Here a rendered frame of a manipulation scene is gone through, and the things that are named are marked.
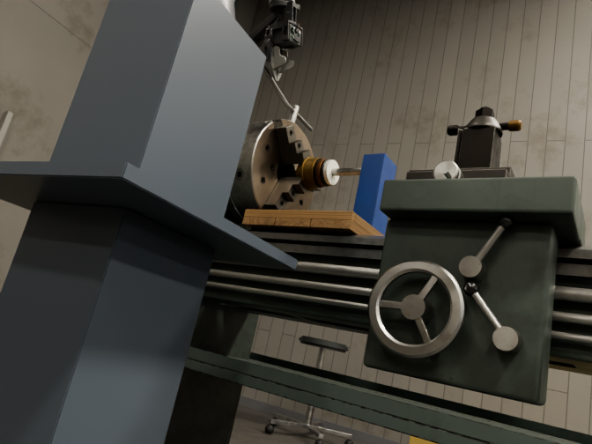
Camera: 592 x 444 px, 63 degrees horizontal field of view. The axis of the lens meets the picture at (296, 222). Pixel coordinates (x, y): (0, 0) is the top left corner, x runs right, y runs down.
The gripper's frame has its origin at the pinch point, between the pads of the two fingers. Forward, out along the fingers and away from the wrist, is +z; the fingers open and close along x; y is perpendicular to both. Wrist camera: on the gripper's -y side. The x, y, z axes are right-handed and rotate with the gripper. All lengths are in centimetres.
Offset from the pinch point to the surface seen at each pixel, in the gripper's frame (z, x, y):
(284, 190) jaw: 33.1, -4.1, 8.0
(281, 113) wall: -77, 331, -246
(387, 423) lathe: 70, -43, 57
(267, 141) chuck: 19.7, -6.6, 3.4
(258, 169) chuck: 27.8, -10.1, 3.4
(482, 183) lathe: 34, -31, 66
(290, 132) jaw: 16.6, -0.7, 6.8
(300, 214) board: 40, -20, 24
